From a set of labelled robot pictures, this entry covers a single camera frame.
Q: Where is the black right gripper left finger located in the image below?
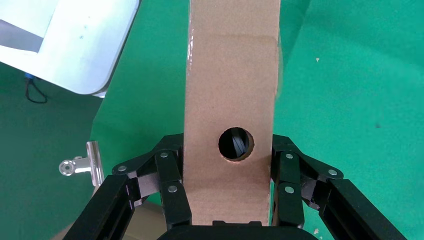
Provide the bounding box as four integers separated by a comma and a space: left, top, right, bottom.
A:
62, 133, 193, 240

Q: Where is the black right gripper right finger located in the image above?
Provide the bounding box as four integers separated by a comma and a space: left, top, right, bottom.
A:
269, 134, 408, 240

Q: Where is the small cardboard box with hole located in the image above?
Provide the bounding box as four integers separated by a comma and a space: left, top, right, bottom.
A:
183, 0, 284, 227

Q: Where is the silver binder clip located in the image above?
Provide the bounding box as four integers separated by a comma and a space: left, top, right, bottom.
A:
58, 141, 105, 187

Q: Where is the plain green table cloth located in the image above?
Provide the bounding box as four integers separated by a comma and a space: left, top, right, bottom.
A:
89, 0, 424, 240

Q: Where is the white flat panel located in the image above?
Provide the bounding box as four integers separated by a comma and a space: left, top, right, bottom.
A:
0, 0, 140, 99

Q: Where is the black cable with blue plug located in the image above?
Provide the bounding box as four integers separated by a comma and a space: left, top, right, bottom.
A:
24, 74, 49, 104

